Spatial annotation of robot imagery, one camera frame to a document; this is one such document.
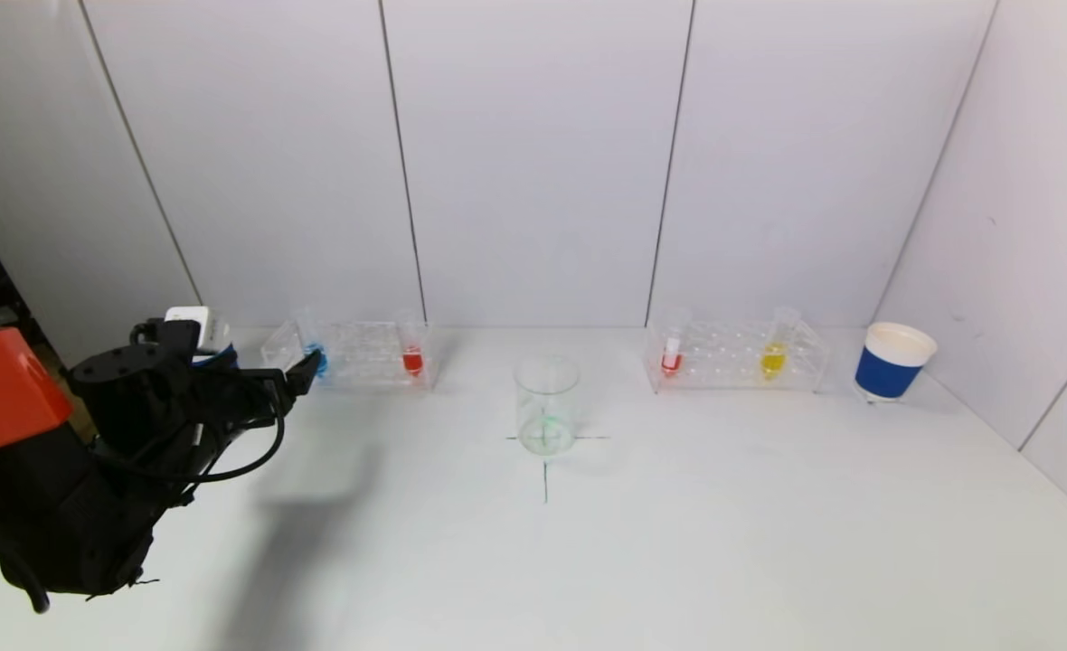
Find red pigment tube white label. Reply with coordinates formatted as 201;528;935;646
659;310;691;378

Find clear acrylic test tube rack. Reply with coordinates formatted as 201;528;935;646
644;318;829;394
262;320;438;392

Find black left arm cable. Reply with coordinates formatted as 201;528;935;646
90;375;287;485

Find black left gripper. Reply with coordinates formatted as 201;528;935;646
195;349;325;429

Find red pigment test tube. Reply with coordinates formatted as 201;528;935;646
396;310;429;379

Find blue stained plastic test tube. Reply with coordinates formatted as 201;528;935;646
295;307;331;380

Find yellow pigment test tube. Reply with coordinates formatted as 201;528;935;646
759;307;800;382

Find clear glass beaker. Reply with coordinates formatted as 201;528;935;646
513;355;581;457

